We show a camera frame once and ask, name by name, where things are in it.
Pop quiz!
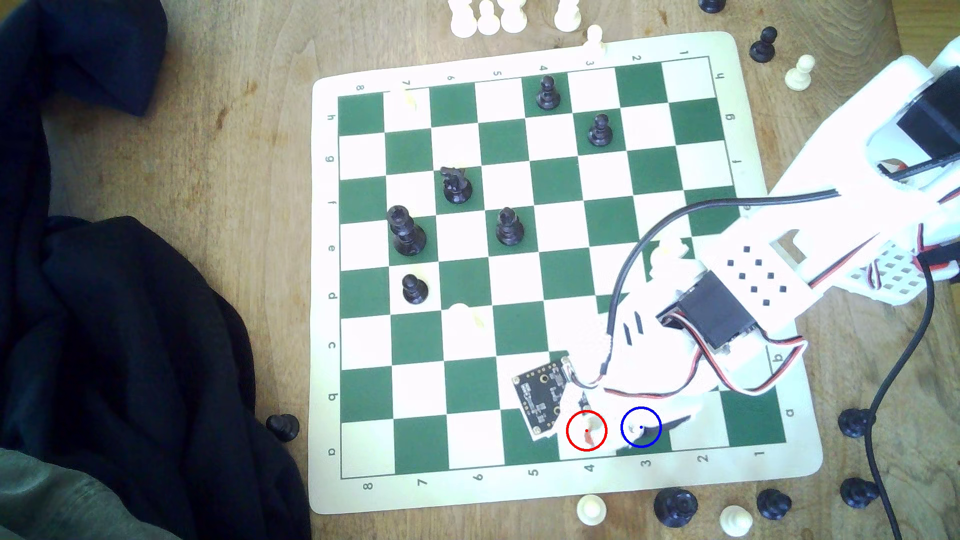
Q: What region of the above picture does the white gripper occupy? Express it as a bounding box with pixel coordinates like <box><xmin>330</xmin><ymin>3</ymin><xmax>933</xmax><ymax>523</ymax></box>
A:
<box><xmin>566</xmin><ymin>270</ymin><xmax>723</xmax><ymax>453</ymax></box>

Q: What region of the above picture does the large black chess piece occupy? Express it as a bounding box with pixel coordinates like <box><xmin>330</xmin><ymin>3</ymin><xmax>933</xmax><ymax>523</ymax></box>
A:
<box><xmin>653</xmin><ymin>487</ymin><xmax>699</xmax><ymax>528</ymax></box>

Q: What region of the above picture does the green white chess board mat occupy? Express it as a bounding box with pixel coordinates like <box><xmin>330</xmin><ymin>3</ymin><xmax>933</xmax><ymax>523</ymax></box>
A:
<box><xmin>307</xmin><ymin>30</ymin><xmax>825</xmax><ymax>516</ymax></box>

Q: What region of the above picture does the black chess bishop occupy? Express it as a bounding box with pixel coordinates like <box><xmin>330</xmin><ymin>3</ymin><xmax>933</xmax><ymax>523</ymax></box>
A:
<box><xmin>495</xmin><ymin>207</ymin><xmax>526</xmax><ymax>248</ymax></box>

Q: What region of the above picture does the black chess king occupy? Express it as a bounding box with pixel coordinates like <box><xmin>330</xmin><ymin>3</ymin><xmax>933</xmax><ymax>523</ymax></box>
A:
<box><xmin>386</xmin><ymin>204</ymin><xmax>429</xmax><ymax>258</ymax></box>

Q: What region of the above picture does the black chess knight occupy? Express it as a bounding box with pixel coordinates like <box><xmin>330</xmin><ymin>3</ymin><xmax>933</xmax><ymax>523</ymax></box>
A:
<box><xmin>440</xmin><ymin>165</ymin><xmax>474</xmax><ymax>205</ymax></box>

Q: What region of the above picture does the dark navy cloth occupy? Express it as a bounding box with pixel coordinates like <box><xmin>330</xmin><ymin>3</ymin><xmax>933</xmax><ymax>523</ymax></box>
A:
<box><xmin>0</xmin><ymin>0</ymin><xmax>313</xmax><ymax>540</ymax></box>

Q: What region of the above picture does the grey green cloth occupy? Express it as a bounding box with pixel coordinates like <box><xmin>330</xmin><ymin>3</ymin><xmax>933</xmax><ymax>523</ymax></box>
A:
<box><xmin>0</xmin><ymin>447</ymin><xmax>185</xmax><ymax>540</ymax></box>

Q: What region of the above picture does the black camera circuit board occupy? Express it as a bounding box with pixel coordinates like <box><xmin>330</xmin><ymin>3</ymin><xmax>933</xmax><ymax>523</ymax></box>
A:
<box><xmin>512</xmin><ymin>358</ymin><xmax>573</xmax><ymax>444</ymax></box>

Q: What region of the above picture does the black cable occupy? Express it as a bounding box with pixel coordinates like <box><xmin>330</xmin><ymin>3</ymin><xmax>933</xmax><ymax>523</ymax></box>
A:
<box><xmin>603</xmin><ymin>189</ymin><xmax>940</xmax><ymax>540</ymax></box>

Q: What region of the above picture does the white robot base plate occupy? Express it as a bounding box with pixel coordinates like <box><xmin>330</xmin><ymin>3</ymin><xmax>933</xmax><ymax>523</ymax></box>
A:
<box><xmin>843</xmin><ymin>238</ymin><xmax>960</xmax><ymax>307</ymax></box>

